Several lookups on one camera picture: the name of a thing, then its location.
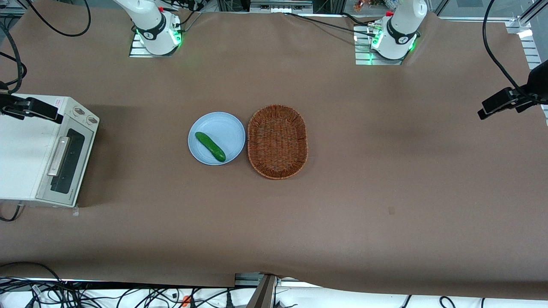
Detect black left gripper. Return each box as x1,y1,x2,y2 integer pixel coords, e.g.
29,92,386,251
516,59,548,114

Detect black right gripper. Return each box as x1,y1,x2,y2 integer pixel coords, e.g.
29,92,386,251
0,95,26,119

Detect silver oven door handle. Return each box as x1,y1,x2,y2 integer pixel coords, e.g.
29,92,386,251
46,136,71,177

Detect toaster oven glass door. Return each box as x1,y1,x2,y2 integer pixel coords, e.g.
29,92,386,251
36,127,95,208

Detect white toaster oven body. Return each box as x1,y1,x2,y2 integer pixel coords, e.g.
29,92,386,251
0,93,100,208

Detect brown table cover sheet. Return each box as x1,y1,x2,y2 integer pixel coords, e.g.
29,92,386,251
0,0,548,300

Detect green cucumber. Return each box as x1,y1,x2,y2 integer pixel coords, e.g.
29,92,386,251
195,131,226,163

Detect light blue plate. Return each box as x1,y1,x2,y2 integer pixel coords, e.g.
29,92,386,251
188,112,246,166

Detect brown wicker basket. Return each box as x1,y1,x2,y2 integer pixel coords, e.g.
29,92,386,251
247,104,309,180

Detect grey metal equipment box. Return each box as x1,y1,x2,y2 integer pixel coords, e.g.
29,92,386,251
250,0,314,13

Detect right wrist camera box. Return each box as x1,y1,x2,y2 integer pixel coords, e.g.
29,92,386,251
24,97,59,125

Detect aluminium frame rail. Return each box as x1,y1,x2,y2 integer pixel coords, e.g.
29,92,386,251
519,29,548,125

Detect aluminium corner bracket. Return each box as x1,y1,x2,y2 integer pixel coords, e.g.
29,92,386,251
505,19,533,35

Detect black left camera cable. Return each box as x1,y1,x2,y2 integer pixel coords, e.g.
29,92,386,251
482,0,527,94

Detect black hanging cable loop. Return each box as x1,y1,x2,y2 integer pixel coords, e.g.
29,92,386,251
17,0,91,38

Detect black oven power cable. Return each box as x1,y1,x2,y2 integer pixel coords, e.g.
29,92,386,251
0,204,22,222

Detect black floor cable arc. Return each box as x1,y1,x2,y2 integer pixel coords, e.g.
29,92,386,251
0,261,65,284

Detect short black table cable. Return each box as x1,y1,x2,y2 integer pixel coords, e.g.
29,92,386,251
340,12,373,27

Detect black arm base cable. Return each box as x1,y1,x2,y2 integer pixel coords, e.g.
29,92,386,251
169,0,204,26

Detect long black table cable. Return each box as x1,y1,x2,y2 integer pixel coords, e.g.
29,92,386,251
283,12,379,39

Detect aluminium table edge bracket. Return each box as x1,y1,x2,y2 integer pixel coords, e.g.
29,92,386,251
234,272,262,287

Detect aluminium camera post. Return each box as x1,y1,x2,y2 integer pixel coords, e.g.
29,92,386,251
250,274,277,308

